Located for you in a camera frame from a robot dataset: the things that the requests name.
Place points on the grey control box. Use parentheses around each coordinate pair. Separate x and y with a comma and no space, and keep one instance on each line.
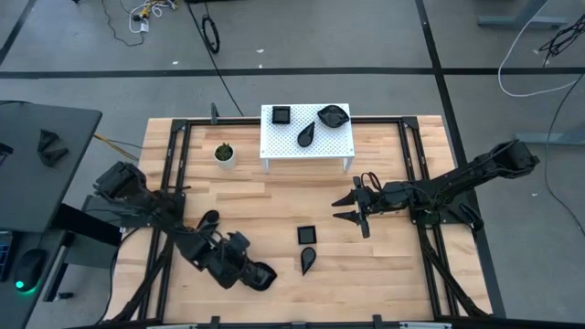
(93,205)

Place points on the black aluminium table frame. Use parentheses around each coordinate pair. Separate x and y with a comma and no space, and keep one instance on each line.
(205,122)

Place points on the dark keyboard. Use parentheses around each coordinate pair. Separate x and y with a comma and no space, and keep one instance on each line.
(4,256)

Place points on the dark grey desk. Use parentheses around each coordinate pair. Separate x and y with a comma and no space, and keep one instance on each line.
(27,192)

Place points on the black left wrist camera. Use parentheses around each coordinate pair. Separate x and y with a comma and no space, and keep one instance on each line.
(238,240)

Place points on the black square mini plate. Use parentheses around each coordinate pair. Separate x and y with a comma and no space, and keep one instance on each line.
(281,115)
(306,235)

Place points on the black teardrop mini plate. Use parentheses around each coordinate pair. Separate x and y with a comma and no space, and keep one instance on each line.
(210,218)
(308,258)
(305,136)

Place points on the black desk support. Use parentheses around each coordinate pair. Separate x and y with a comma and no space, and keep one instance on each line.
(87,226)

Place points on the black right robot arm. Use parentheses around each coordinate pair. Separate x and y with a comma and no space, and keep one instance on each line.
(457,180)

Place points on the small plant in white pot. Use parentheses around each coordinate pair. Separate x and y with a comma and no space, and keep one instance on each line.
(224,153)

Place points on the white perforated metal riser shelf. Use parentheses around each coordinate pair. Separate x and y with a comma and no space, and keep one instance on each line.
(283,141)

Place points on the black printed gripper part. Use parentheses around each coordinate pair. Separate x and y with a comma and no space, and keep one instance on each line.
(48,137)
(52,157)
(4,148)

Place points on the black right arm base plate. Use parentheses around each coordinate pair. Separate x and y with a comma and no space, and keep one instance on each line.
(452,217)

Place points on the black computer mouse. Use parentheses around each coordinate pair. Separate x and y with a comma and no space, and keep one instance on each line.
(29,269)

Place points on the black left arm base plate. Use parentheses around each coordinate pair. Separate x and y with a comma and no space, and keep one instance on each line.
(132,221)

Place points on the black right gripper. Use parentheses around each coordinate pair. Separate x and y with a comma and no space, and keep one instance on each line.
(379,198)

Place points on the grey table base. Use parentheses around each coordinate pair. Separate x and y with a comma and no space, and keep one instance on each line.
(521,20)
(548,138)

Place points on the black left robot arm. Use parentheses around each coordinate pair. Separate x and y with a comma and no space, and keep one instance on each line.
(192,244)

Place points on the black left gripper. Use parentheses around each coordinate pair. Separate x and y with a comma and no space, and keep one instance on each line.
(230,269)

